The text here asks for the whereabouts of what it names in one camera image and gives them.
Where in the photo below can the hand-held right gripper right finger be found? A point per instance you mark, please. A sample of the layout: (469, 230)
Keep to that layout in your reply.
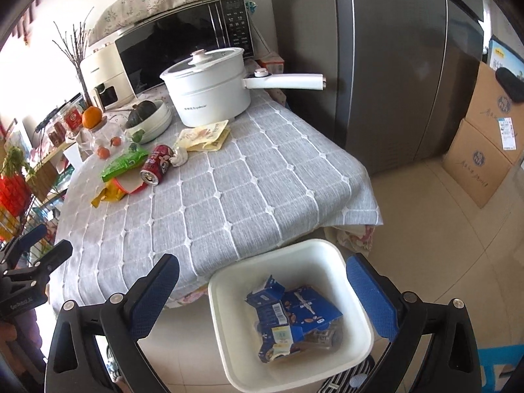
(372, 299)

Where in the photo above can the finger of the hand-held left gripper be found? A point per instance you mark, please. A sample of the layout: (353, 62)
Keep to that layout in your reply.
(28, 235)
(53, 254)

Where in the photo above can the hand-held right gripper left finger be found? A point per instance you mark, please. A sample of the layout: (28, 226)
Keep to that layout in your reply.
(151, 294)

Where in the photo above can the clear plastic bottle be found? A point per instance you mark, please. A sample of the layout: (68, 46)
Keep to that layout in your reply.
(325, 335)

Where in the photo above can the blue and orange snack bag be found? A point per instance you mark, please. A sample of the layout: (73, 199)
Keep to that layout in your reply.
(294, 315)

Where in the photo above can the white plastic bin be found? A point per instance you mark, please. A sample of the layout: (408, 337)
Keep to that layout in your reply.
(294, 262)

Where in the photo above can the person's left forearm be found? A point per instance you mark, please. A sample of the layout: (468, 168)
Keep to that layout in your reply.
(22, 339)

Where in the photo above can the red mesh bag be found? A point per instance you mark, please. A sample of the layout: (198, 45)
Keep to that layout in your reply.
(14, 192)

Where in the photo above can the green leafy herbs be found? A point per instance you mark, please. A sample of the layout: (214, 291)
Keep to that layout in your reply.
(16, 161)

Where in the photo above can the yellow snack wrapper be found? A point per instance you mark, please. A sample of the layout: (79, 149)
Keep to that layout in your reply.
(107, 196)

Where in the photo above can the striped slipper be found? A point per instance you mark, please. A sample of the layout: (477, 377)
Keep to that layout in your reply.
(348, 378)

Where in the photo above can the white storage box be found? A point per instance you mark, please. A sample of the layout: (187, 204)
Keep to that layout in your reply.
(73, 159)

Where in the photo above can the jar of red dried fruit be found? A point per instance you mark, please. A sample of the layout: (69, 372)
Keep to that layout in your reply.
(56, 135)

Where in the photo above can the red-edged carton piece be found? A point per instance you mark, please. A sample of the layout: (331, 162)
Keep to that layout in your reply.
(131, 182)

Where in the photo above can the small orange fruit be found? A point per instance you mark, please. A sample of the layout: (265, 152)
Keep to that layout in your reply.
(103, 152)
(116, 141)

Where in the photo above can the green snack packet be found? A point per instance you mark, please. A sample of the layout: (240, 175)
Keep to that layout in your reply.
(123, 166)

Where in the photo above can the grey chequered tablecloth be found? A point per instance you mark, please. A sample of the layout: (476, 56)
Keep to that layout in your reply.
(229, 204)

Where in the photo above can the glass jar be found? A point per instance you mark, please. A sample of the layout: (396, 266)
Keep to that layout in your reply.
(102, 137)

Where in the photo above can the red label jar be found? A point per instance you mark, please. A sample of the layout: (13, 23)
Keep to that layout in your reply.
(73, 119)

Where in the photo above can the red soda can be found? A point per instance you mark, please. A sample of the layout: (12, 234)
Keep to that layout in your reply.
(157, 163)

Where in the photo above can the large orange fruit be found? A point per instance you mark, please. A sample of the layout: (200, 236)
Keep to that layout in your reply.
(92, 116)

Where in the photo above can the crumpled white tissue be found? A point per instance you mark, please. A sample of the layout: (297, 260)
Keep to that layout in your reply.
(180, 157)

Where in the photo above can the green lime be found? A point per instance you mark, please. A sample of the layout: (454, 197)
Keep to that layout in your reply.
(137, 136)

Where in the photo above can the dark green pumpkin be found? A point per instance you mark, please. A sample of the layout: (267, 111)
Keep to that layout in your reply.
(141, 114)

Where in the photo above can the cardboard box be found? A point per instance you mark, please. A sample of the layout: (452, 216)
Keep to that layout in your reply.
(491, 102)
(475, 168)

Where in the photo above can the beige snack pouch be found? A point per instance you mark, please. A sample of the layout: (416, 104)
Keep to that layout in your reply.
(202, 136)

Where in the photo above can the white green bowl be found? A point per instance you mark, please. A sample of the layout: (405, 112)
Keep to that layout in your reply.
(159, 125)

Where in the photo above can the white air fryer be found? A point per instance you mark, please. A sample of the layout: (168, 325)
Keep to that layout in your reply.
(102, 77)

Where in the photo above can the vase of dry branches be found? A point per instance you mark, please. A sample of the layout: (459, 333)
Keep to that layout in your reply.
(77, 57)

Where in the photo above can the white electric pot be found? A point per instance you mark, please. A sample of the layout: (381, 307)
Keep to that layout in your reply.
(208, 94)

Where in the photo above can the grey refrigerator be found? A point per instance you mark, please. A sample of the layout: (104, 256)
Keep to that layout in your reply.
(389, 69)

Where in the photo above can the black microwave oven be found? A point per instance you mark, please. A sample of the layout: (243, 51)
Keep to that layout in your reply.
(176, 45)

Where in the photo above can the orange and white carton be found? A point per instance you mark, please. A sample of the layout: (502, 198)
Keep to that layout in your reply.
(273, 65)

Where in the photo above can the black pouch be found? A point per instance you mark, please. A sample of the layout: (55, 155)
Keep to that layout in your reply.
(509, 84)

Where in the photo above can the floral cloth cover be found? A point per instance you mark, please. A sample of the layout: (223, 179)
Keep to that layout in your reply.
(163, 4)

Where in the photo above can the blue printed box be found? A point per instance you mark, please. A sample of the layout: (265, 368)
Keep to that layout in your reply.
(505, 55)

